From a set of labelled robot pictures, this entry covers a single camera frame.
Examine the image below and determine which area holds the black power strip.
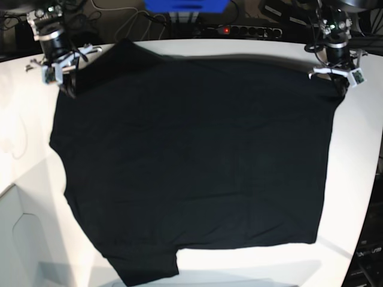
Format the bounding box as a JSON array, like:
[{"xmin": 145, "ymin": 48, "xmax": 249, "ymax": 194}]
[{"xmin": 208, "ymin": 25, "xmax": 283, "ymax": 39}]

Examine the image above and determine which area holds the white bin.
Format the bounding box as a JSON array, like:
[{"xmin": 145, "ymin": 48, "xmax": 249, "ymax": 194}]
[{"xmin": 1, "ymin": 185, "xmax": 62, "ymax": 286}]

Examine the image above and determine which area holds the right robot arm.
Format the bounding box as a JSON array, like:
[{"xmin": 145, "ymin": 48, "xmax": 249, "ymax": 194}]
[{"xmin": 25, "ymin": 3, "xmax": 102, "ymax": 99}]

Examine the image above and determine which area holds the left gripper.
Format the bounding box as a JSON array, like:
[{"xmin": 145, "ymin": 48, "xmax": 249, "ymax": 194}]
[{"xmin": 308, "ymin": 42, "xmax": 368, "ymax": 97}]

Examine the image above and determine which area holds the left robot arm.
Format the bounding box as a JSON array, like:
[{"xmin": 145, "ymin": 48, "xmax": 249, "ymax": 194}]
[{"xmin": 305, "ymin": 1, "xmax": 382, "ymax": 97}]

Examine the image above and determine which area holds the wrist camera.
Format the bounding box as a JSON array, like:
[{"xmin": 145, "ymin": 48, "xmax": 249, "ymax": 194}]
[
  {"xmin": 347, "ymin": 68, "xmax": 366, "ymax": 88},
  {"xmin": 41, "ymin": 65, "xmax": 63, "ymax": 86}
]

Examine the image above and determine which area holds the blue plastic box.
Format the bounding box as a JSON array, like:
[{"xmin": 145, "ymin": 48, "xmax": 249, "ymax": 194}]
[{"xmin": 144, "ymin": 0, "xmax": 230, "ymax": 13}]

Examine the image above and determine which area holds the black T-shirt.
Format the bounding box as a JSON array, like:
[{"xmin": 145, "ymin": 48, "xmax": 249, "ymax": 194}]
[{"xmin": 50, "ymin": 40, "xmax": 344, "ymax": 286}]

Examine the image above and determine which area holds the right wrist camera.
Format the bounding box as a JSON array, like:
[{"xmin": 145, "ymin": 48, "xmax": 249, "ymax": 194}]
[{"xmin": 41, "ymin": 65, "xmax": 63, "ymax": 86}]

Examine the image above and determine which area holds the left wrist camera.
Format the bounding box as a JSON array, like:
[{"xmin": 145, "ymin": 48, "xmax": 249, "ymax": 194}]
[{"xmin": 347, "ymin": 68, "xmax": 366, "ymax": 88}]

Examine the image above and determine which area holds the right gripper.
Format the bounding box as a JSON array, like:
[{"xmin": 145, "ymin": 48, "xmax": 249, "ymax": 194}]
[{"xmin": 25, "ymin": 36, "xmax": 102, "ymax": 98}]

